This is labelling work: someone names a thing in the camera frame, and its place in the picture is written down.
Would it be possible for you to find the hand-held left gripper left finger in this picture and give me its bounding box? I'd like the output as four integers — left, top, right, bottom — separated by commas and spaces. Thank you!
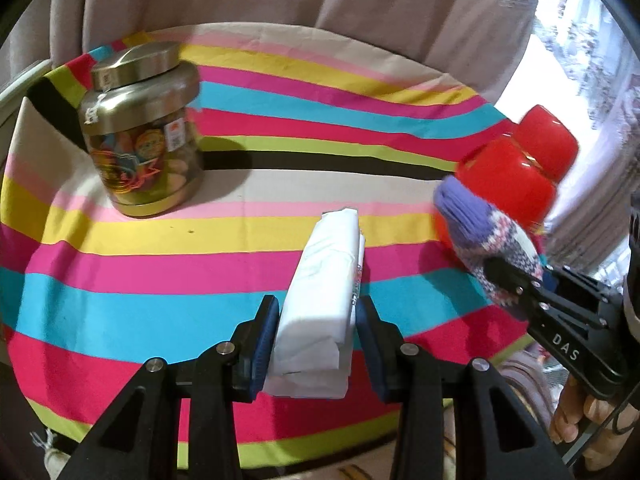
65, 294, 281, 480

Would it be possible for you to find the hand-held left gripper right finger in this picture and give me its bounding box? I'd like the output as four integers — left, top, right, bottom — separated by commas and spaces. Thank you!
354, 294, 566, 480

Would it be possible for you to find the purple knitted sock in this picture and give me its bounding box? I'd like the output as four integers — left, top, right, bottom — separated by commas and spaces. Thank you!
432, 175, 546, 321

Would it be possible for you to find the white cloth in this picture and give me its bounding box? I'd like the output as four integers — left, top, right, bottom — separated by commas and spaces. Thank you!
262, 207, 366, 401

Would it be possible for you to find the person's right hand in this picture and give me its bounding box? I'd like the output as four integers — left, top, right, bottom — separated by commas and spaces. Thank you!
550, 377, 632, 472

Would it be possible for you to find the beige pleated curtain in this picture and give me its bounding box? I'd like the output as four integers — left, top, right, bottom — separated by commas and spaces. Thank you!
545, 175, 640, 273

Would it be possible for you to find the red thermos bottle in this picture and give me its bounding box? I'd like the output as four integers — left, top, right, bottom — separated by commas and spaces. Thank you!
432, 105, 581, 261

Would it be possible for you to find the colourful striped tablecloth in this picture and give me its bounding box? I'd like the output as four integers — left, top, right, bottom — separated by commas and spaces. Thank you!
0, 24, 551, 463

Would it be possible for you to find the white lace curtain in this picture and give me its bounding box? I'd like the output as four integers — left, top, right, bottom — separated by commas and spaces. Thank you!
495, 0, 640, 196

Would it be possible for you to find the glass jar with metal lid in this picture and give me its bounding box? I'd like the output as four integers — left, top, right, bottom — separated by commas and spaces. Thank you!
80, 42, 206, 218

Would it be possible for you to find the plain beige curtain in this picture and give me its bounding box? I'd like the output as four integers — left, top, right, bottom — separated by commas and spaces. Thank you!
0, 0, 546, 106

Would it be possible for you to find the white ornate cabinet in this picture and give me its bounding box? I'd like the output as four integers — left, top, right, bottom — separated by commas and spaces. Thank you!
0, 60, 51, 126

